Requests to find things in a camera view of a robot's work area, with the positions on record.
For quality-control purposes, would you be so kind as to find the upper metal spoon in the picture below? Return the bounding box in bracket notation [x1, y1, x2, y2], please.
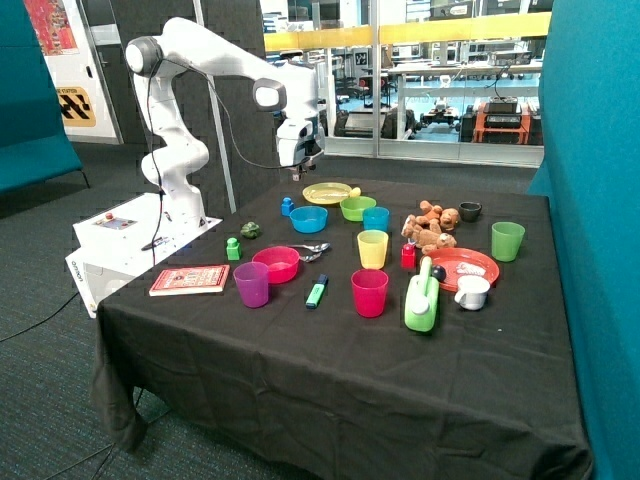
[286, 242, 331, 253]

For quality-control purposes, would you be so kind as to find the dark green toy frog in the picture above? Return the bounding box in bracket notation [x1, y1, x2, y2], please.
[240, 221, 262, 239]

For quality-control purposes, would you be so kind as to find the lower metal spoon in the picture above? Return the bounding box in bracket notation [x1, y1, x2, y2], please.
[300, 252, 322, 263]

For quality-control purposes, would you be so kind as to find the red toy block figure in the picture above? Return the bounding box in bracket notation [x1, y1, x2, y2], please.
[401, 243, 416, 270]

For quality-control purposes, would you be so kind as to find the pink plastic cup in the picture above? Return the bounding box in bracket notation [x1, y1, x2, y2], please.
[351, 269, 389, 318]

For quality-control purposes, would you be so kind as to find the upper brown teddy bear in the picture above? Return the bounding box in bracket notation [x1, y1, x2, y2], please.
[416, 200, 460, 232]

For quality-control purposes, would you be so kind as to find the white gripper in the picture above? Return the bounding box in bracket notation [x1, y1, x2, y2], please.
[276, 117, 325, 181]

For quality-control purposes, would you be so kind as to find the black tablecloth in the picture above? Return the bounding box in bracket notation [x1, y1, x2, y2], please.
[90, 181, 594, 479]

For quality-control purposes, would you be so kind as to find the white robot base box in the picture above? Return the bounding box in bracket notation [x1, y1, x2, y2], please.
[66, 193, 221, 318]

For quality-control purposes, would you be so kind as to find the green plastic watering jug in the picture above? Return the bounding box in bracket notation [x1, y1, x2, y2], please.
[404, 256, 439, 333]

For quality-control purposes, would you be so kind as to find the teal sofa left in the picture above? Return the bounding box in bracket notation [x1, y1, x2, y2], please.
[0, 0, 83, 193]

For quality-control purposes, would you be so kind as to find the yellow plastic plate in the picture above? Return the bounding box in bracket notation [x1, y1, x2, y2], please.
[302, 182, 353, 205]

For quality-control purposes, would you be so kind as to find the red book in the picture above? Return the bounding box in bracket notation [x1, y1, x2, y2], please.
[149, 265, 230, 297]

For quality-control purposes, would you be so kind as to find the green highlighter marker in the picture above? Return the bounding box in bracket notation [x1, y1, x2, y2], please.
[305, 274, 328, 310]

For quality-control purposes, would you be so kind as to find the white mug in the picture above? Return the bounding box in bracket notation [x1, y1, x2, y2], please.
[454, 275, 491, 311]

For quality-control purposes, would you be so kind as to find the small black bowl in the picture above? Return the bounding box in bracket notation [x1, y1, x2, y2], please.
[458, 202, 482, 223]

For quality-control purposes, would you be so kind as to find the yellow plastic cup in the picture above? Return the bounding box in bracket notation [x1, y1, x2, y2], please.
[357, 230, 389, 270]

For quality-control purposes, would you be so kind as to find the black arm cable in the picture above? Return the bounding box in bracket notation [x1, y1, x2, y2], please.
[144, 54, 296, 269]

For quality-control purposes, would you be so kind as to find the green toy block figure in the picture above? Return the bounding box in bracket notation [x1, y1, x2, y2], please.
[226, 237, 242, 261]

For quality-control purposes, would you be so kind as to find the lower brown teddy bear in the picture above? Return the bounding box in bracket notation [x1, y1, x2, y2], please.
[401, 215, 457, 254]

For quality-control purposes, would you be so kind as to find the brown teddy bear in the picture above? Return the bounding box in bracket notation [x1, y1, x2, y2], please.
[416, 200, 460, 232]
[401, 215, 457, 254]

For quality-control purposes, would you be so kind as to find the pink plastic bowl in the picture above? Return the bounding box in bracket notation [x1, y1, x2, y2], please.
[252, 246, 300, 284]

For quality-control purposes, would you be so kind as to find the green plastic bowl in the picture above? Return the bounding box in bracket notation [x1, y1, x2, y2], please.
[340, 196, 377, 222]

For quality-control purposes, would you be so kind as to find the dark blue ball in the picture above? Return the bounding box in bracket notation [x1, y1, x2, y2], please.
[431, 265, 447, 282]

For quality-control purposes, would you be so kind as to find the blue plastic bowl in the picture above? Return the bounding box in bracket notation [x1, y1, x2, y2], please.
[289, 205, 328, 234]

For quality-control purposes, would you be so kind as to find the blue toy block figure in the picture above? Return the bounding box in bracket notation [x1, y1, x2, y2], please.
[280, 197, 295, 217]

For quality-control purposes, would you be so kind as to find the red wall poster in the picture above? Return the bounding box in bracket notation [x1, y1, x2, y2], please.
[23, 0, 79, 56]

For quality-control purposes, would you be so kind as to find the green plastic cup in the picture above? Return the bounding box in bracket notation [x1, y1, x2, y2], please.
[491, 221, 525, 262]

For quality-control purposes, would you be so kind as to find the blue plastic cup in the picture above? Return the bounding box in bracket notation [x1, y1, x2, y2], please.
[362, 206, 390, 232]

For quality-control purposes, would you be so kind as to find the yellow black sign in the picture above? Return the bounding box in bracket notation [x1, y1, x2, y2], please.
[56, 86, 96, 128]

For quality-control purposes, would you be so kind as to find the teal partition right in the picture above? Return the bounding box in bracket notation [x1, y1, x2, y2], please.
[529, 1, 639, 479]

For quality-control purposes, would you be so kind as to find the purple plastic cup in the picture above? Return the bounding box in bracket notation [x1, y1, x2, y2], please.
[233, 262, 269, 308]

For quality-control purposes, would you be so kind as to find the orange mobile robot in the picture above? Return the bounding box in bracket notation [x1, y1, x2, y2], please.
[459, 96, 543, 146]

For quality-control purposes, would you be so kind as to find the red plastic plate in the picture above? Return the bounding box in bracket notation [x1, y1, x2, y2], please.
[427, 247, 500, 292]

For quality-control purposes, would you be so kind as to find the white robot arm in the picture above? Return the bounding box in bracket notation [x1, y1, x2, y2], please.
[125, 17, 325, 229]

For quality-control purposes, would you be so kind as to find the metal spoon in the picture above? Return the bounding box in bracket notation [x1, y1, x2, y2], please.
[300, 252, 322, 263]
[286, 242, 331, 253]

